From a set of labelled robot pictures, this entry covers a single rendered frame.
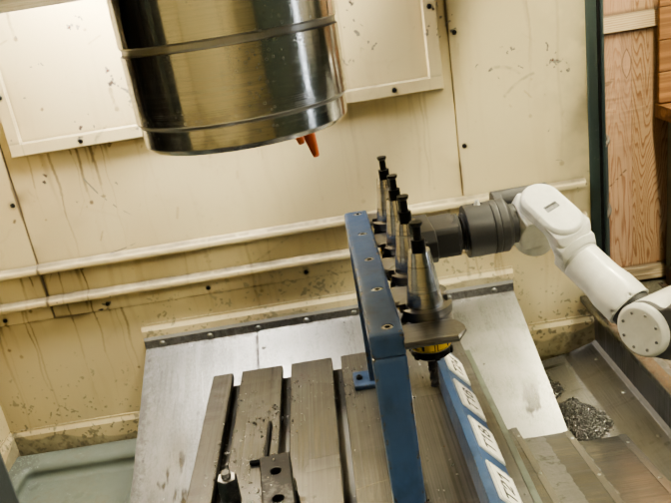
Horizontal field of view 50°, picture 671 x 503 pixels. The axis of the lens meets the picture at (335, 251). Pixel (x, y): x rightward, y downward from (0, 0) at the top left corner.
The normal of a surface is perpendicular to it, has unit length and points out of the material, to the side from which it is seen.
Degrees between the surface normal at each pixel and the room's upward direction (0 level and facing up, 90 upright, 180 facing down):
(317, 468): 0
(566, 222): 34
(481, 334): 24
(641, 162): 90
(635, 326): 86
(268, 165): 90
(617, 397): 17
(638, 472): 8
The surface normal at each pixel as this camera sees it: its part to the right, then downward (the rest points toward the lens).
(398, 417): 0.05, 0.34
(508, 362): -0.12, -0.70
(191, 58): -0.17, 0.37
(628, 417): -0.44, -0.84
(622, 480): -0.15, -0.96
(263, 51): 0.40, 0.26
